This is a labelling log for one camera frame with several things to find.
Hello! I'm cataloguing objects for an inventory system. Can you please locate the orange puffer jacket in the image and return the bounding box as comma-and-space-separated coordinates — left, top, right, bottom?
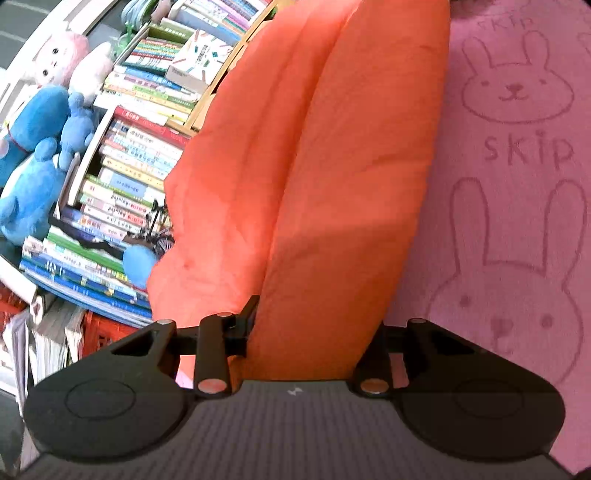
147, 1, 451, 383

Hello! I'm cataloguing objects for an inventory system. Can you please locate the small blue plush ball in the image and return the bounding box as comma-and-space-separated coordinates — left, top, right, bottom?
122, 244, 158, 289

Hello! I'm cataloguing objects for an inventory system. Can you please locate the red plastic crate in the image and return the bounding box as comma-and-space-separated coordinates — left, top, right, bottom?
81, 310, 137, 357

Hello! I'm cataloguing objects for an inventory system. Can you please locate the pink bunny towel mat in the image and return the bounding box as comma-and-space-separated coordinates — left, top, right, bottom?
388, 1, 590, 472

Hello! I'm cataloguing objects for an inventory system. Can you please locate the wooden desk shelf with drawers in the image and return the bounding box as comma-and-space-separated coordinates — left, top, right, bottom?
174, 1, 280, 130

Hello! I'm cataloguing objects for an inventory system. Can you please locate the blue plush toy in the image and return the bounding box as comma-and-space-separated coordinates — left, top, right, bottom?
1, 85, 98, 188
1, 137, 67, 246

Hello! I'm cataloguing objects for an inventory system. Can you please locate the white label printer box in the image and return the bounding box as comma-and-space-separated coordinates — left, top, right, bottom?
165, 30, 233, 94

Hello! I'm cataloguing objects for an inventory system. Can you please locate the white pink bunny plush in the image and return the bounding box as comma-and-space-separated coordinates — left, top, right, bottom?
27, 31, 114, 107

